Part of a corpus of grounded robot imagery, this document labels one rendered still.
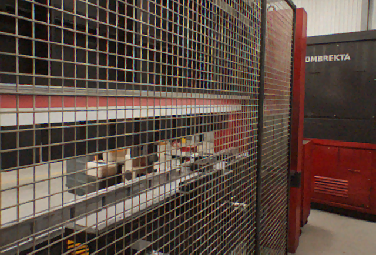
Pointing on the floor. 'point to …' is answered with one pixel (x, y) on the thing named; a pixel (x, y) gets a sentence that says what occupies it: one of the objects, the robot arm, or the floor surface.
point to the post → (260, 111)
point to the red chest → (305, 181)
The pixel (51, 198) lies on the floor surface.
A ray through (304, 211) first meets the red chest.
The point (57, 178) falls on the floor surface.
